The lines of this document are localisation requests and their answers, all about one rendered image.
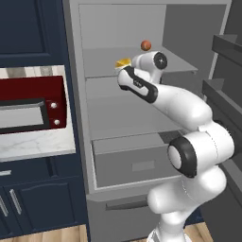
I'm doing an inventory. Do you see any orange-brown round fruit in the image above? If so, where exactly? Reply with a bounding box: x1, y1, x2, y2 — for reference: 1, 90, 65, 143
140, 40, 152, 52

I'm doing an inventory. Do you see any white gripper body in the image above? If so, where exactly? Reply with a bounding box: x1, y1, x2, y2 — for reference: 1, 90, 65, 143
130, 56, 143, 68

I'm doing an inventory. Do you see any silver cupboard handle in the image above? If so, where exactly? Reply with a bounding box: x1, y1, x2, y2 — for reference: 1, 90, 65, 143
9, 188, 23, 216
0, 194, 9, 218

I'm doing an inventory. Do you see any navy drawer front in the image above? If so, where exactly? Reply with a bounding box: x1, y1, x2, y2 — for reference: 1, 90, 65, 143
0, 157, 53, 187

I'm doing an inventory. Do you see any grey fridge crisper drawer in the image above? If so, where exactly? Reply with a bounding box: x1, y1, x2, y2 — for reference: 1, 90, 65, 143
91, 131, 184, 190

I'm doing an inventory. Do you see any grey fridge door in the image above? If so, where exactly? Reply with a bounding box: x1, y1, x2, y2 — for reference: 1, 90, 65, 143
199, 0, 242, 242

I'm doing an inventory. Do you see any grey freezer drawer front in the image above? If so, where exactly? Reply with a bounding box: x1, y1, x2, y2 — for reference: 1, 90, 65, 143
86, 188, 165, 242

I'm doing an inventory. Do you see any grey fridge shelf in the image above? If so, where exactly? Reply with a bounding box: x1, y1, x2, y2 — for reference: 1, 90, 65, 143
82, 46, 199, 78
86, 94, 187, 142

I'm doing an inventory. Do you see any red microwave oven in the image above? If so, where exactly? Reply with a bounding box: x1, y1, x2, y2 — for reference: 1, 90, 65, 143
0, 75, 68, 135

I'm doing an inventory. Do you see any dark freezer drawer handle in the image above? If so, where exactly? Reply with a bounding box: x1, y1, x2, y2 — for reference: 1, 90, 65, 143
105, 198, 151, 212

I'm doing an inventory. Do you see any black-framed microwave door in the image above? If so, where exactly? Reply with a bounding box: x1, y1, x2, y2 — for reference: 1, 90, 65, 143
0, 97, 51, 134

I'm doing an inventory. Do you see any grey fridge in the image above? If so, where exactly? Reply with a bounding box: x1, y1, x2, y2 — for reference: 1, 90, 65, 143
61, 0, 234, 242

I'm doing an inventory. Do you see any navy wall cupboard door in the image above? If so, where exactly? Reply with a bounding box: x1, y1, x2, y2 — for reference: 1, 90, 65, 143
0, 0, 71, 68

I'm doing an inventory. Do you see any yellow cheese wedge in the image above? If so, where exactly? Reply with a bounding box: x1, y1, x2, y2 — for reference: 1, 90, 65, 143
114, 58, 132, 69

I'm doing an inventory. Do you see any navy base cupboard door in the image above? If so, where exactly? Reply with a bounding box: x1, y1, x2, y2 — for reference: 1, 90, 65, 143
0, 185, 14, 239
11, 179, 87, 236

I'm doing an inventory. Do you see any dark fridge door bin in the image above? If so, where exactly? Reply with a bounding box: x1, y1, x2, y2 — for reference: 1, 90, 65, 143
201, 78, 242, 134
211, 33, 242, 68

